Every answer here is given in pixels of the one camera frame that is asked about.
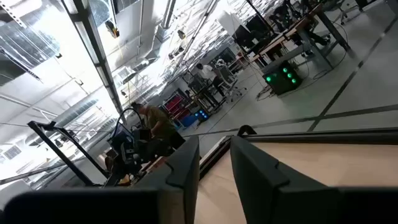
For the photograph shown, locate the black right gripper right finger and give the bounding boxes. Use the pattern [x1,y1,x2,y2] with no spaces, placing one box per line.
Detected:
[229,136,341,224]

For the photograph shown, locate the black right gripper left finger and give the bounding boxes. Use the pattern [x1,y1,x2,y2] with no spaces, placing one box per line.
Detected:
[133,136,200,224]

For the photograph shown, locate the red storage bin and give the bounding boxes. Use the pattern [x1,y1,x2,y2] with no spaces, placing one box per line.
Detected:
[163,95,184,113]

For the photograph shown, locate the yellow ceiling cord reel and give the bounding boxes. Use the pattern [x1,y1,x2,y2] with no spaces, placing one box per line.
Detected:
[104,19,121,39]

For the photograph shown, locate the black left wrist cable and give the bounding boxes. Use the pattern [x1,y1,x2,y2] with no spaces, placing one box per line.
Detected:
[111,107,144,139]

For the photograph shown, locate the standing person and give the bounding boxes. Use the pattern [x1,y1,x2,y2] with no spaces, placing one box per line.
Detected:
[195,63,226,98]

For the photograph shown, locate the black computer with green lights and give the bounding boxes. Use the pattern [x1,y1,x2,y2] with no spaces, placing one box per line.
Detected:
[262,60,303,96]

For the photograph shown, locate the black monitor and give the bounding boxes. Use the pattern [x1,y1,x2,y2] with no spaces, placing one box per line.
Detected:
[233,14,271,49]

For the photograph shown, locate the office chair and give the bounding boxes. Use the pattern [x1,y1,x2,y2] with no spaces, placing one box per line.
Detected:
[219,65,248,102]

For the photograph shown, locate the wooden workbench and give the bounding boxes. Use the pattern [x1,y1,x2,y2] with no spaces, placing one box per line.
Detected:
[248,2,358,69]

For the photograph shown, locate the black aluminium table frame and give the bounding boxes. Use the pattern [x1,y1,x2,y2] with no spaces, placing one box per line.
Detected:
[198,124,398,180]

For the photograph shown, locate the black computer with blue lights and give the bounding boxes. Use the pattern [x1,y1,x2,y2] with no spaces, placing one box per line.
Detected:
[194,108,210,123]

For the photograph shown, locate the seated person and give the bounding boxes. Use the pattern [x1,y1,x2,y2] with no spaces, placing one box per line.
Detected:
[130,101,187,162]

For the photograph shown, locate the black metal frame post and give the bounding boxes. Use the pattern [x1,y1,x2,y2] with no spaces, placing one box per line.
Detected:
[27,120,110,187]

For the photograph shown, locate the blue storage bin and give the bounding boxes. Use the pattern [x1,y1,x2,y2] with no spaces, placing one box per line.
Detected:
[179,114,198,128]

